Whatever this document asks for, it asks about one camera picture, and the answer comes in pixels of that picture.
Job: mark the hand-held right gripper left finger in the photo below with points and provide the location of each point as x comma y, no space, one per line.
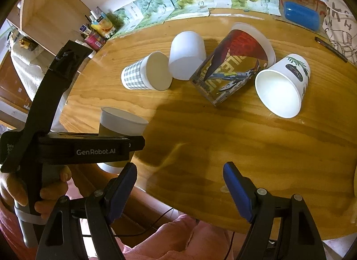
122,193

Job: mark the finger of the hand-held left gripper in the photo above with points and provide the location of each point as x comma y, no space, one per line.
136,143

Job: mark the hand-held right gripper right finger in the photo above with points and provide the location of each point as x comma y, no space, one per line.
237,190

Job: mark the brown paper cup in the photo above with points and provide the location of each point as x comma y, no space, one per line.
122,123

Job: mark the grey checkered paper cup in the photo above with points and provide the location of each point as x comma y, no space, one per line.
139,74

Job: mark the plain white paper cup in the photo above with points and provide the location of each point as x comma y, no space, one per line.
185,53

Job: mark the white cup with olive print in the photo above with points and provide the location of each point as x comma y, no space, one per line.
279,92

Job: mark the large colourful printed paper cup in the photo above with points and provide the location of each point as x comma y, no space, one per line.
228,61

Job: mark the person's left hand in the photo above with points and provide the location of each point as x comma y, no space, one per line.
53,191

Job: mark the person's pink clothing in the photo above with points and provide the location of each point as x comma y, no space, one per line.
173,239

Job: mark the wooden drawer cabinet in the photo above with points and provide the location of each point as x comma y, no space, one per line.
11,89

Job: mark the pink snack packet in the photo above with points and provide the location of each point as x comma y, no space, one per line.
95,41

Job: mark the yellow snack packet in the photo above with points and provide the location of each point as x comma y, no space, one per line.
102,27

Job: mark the wooden shelf unit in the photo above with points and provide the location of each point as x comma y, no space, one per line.
47,11

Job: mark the black pen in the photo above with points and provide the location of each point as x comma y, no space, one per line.
332,49

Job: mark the blue glasses case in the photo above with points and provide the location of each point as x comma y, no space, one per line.
301,15

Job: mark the white printed cloth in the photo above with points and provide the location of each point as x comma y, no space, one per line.
341,22

